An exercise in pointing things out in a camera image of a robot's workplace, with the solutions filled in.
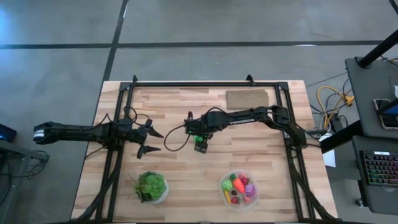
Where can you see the lime green toy ball fruit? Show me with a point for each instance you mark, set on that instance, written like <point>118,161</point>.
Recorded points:
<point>226,185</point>

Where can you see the black backlit keyboard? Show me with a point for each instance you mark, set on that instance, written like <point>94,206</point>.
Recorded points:
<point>381,168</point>

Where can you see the white faceted plant pot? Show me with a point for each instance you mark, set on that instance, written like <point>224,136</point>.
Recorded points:
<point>163,194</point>

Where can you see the clear plastic tupperware tub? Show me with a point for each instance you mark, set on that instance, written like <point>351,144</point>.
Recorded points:
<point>224,199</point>

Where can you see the grey side desk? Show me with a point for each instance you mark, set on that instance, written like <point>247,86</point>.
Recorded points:
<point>367,93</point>

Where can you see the red toy strawberry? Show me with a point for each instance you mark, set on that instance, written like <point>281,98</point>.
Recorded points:
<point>235,200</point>
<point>244,180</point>

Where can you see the black diagonal pole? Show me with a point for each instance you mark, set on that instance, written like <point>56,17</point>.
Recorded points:
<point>377,49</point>

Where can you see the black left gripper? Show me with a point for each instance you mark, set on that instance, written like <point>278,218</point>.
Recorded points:
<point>136,135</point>

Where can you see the purple white striped toy onion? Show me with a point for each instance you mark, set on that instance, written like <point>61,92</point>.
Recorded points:
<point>249,190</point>

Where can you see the green succulent plant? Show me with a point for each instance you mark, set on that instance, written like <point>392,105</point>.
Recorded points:
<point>150,186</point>

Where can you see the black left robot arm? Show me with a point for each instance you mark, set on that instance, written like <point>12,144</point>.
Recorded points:
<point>71,133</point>

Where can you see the white paper sheet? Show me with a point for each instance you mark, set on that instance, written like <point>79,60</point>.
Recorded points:
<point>329,155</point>

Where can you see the orange toy carrot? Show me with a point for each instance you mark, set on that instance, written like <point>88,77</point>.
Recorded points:
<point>238,185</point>

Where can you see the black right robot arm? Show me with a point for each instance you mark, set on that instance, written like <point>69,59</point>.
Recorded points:
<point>248,116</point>

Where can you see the dark device with blue light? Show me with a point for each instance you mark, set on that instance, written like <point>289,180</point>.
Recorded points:
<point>7,133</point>

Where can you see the green toy vegetable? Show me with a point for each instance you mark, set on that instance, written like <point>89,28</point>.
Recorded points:
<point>197,138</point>

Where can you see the black smartphone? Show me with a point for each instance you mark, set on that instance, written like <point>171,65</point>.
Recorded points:
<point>384,113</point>

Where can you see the black aluminium rig frame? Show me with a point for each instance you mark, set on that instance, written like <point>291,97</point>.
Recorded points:
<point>281,90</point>

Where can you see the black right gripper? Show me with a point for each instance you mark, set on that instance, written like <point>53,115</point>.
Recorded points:
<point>199,126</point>

